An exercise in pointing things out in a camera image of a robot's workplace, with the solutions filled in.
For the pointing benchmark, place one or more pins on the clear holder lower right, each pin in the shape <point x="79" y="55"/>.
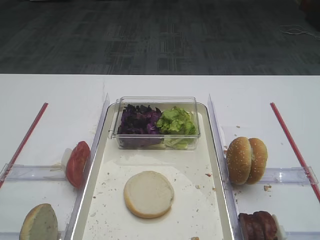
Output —
<point x="303" y="235"/>

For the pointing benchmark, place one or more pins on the sesame bun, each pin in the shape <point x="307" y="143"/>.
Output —
<point x="259" y="157"/>
<point x="239" y="160"/>

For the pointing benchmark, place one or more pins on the brown meat patty left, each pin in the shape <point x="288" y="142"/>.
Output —
<point x="247" y="225"/>

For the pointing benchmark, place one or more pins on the sesame bun top left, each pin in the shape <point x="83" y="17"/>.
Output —
<point x="239" y="160"/>

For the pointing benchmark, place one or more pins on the purple cabbage shreds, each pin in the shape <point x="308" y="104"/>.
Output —
<point x="139" y="120"/>

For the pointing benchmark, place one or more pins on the red tape strip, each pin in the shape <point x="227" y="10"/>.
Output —
<point x="23" y="145"/>
<point x="296" y="150"/>

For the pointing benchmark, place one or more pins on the clear holder upper right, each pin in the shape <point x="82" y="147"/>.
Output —
<point x="293" y="175"/>

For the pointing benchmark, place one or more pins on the red tomato slice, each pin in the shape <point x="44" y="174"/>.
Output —
<point x="76" y="164"/>

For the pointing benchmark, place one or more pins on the brown meat patty right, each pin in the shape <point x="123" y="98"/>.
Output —
<point x="267" y="223"/>

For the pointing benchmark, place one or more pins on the right clear long divider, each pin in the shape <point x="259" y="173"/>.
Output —
<point x="227" y="189"/>

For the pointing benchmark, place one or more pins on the sesame bun top right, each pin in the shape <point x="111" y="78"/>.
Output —
<point x="259" y="157"/>

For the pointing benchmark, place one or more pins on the clear holder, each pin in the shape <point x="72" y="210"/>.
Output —
<point x="303" y="235"/>
<point x="293" y="175"/>
<point x="20" y="172"/>

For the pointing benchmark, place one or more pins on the brown meat patty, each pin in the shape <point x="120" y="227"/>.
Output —
<point x="247" y="225"/>
<point x="267" y="223"/>

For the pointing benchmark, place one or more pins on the green lettuce leaves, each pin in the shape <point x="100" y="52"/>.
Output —
<point x="176" y="121"/>

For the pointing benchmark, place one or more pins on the left clear long divider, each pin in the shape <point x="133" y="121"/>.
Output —
<point x="92" y="155"/>

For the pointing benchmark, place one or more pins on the clear plastic container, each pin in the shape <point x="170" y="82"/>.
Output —
<point x="189" y="104"/>

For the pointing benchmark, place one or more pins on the right red tape strip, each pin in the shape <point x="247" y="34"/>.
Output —
<point x="296" y="150"/>

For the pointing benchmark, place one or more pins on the bun half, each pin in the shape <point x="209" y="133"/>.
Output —
<point x="40" y="224"/>
<point x="148" y="194"/>

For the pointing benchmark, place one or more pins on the white metal tray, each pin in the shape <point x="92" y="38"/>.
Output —
<point x="198" y="211"/>

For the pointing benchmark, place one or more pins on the white slice behind patties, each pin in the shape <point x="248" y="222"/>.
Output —
<point x="281" y="233"/>

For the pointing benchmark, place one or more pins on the clear long divider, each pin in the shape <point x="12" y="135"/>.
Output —
<point x="227" y="189"/>
<point x="92" y="155"/>

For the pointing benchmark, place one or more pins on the white onion slice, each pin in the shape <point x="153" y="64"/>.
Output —
<point x="66" y="156"/>

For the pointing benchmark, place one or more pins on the clear holder upper left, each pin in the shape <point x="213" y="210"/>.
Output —
<point x="20" y="172"/>

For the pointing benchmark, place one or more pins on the left red tape strip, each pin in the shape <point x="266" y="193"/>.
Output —
<point x="23" y="145"/>

